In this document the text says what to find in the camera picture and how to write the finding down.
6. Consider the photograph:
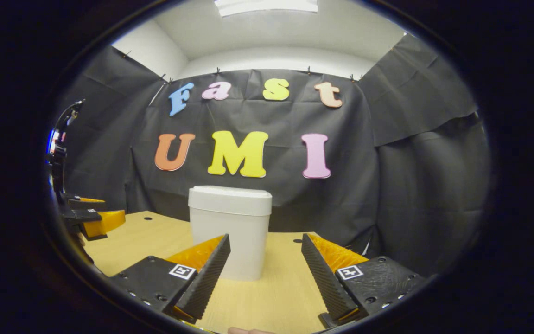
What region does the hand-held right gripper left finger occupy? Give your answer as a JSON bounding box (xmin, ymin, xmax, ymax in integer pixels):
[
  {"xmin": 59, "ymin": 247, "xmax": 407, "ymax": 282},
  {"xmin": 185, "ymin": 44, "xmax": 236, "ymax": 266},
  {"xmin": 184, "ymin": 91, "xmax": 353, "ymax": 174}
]
[{"xmin": 109, "ymin": 233, "xmax": 231, "ymax": 324}]

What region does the white desktop garbage bin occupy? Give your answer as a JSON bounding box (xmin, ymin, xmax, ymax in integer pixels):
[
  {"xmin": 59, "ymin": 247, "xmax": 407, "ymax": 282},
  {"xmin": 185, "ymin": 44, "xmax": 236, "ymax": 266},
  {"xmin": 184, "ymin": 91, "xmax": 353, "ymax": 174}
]
[{"xmin": 188, "ymin": 186, "xmax": 273, "ymax": 282}]

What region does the ceiling light panel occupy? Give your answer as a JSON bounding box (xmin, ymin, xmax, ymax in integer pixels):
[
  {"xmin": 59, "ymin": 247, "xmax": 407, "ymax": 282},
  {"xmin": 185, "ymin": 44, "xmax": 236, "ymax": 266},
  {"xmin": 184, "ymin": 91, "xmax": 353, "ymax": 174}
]
[{"xmin": 215, "ymin": 0, "xmax": 318, "ymax": 18}]

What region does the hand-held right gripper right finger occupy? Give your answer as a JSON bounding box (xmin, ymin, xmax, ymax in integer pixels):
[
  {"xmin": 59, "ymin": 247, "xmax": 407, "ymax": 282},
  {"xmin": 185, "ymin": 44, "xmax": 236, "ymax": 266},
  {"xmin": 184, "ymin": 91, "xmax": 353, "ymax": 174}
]
[{"xmin": 301, "ymin": 232, "xmax": 430, "ymax": 328}]

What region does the wooden desktop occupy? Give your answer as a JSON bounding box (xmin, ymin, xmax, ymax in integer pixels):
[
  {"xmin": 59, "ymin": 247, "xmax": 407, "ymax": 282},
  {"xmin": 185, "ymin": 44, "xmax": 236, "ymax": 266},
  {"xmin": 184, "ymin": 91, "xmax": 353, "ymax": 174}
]
[{"xmin": 83, "ymin": 211, "xmax": 369, "ymax": 334}]

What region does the black backdrop cloth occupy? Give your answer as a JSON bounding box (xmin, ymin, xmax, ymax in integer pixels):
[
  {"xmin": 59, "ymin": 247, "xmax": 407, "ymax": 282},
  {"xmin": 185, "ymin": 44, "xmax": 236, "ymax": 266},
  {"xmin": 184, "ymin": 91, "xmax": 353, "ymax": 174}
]
[{"xmin": 56, "ymin": 33, "xmax": 492, "ymax": 279}]

